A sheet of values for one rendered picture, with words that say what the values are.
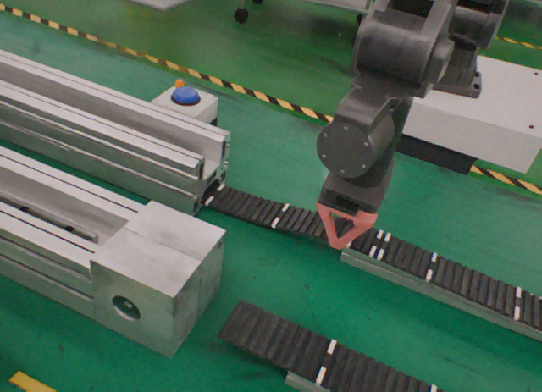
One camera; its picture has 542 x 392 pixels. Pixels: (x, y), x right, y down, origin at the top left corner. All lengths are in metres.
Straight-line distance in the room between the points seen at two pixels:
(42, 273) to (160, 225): 0.14
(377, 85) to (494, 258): 0.35
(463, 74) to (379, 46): 0.50
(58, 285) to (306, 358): 0.26
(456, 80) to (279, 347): 0.63
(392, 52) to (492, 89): 0.57
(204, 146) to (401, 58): 0.31
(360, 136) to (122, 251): 0.24
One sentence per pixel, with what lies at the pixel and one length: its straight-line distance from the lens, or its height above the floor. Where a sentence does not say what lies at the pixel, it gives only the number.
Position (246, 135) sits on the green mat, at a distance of 0.83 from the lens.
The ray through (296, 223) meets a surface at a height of 0.80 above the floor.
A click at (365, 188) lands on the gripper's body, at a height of 0.90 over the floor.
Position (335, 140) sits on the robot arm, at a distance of 0.45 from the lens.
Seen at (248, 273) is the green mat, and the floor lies 0.78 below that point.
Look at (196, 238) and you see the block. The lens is 0.49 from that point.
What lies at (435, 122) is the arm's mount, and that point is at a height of 0.82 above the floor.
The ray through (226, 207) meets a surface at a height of 0.79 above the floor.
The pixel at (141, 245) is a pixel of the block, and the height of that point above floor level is 0.87.
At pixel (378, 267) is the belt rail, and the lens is 0.63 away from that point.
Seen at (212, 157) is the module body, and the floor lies 0.83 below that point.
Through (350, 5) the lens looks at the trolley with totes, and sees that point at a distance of 3.52.
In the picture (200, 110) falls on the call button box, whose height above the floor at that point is 0.84.
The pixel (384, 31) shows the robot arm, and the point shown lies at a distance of 0.48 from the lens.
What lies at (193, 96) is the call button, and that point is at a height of 0.85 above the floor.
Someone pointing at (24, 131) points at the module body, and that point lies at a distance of 0.78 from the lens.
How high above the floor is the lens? 1.22
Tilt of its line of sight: 37 degrees down
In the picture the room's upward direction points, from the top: 10 degrees clockwise
